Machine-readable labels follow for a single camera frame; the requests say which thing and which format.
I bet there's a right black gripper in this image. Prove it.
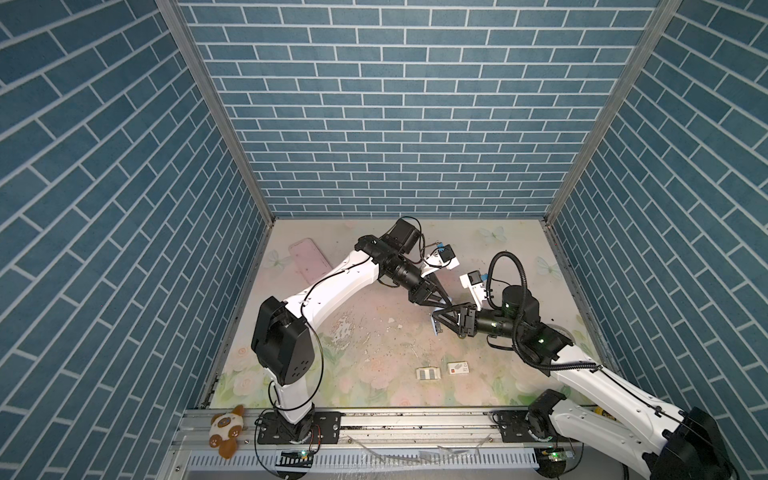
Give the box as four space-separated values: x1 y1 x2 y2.
434 302 523 342

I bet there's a white staple box sleeve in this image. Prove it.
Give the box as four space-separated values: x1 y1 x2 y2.
447 361 470 375

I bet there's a staple box tray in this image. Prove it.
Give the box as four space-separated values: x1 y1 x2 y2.
416 366 441 381

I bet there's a light blue stapler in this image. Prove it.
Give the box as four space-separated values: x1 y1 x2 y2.
431 317 442 335

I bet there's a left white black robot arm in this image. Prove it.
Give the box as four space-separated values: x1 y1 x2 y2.
251 217 459 438

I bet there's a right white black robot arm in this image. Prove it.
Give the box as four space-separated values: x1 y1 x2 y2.
432 251 740 479

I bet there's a brown white plush toy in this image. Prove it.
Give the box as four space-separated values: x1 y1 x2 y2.
208 405 245 459

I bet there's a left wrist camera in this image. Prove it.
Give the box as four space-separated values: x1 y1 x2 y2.
425 243 460 270

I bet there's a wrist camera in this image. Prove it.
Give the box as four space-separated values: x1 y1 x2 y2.
425 243 460 270
459 270 487 310

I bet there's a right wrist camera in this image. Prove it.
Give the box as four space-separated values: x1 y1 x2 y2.
459 270 487 310

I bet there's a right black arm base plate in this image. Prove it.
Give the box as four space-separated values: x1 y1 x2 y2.
489 409 539 443

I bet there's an aluminium front rail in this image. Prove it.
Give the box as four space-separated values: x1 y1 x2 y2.
157 406 685 480

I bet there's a white perforated cable duct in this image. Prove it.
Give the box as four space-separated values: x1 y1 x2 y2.
185 447 539 473

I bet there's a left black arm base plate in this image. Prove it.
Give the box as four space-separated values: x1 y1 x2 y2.
257 410 342 445

